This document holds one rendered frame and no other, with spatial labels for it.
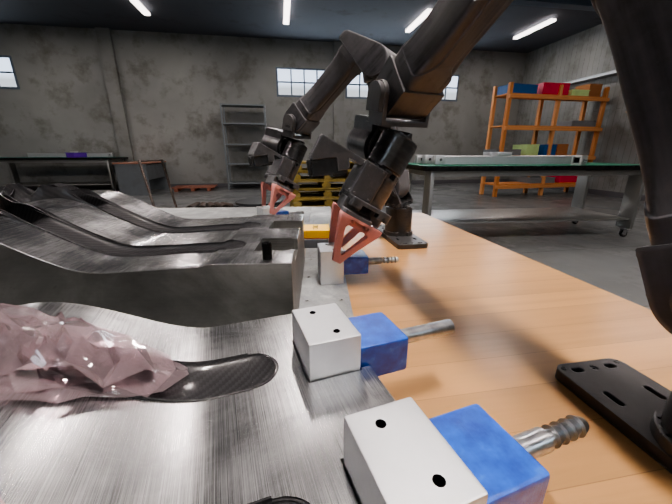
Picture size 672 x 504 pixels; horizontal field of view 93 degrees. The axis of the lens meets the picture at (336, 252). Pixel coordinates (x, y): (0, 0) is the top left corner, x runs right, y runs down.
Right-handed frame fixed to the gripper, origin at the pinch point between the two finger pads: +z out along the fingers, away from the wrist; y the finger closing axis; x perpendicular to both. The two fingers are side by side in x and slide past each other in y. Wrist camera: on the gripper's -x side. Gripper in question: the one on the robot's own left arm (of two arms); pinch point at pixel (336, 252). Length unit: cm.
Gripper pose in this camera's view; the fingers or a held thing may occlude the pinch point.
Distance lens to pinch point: 50.2
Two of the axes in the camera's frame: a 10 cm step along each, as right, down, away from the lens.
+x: 8.6, 4.3, 2.7
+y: 1.5, 3.0, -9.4
